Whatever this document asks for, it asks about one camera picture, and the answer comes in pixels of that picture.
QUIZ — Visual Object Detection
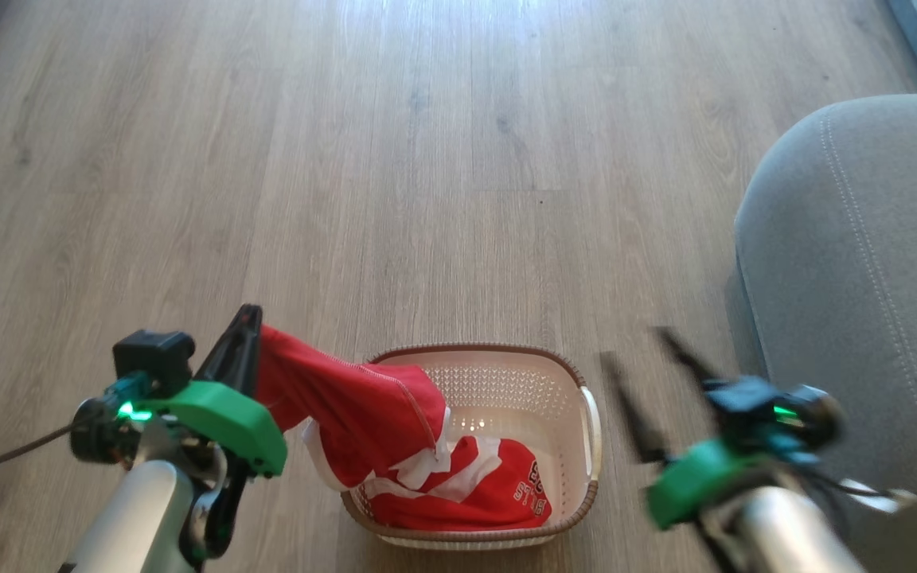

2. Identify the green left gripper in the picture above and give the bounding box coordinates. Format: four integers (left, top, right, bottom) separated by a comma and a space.
135, 305, 289, 480

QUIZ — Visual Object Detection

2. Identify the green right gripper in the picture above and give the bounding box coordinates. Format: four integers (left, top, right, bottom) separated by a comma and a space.
599, 325, 754, 532

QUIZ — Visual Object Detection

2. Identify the red white garment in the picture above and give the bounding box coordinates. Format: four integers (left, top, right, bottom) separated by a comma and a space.
254, 325, 553, 532

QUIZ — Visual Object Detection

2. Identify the cream plastic laundry basket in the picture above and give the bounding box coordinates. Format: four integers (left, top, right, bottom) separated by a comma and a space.
339, 343, 603, 552

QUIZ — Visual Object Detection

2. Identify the grey sofa seat cushion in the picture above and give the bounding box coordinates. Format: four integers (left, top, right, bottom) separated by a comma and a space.
725, 94, 917, 573

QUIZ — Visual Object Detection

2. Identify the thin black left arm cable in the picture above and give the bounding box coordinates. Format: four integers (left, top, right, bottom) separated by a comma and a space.
0, 423, 77, 466

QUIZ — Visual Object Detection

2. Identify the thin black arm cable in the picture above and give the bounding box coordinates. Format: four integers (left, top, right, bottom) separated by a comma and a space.
805, 464, 917, 573
0, 423, 77, 466

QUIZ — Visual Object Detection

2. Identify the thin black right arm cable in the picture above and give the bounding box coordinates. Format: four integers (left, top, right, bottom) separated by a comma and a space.
805, 464, 917, 573

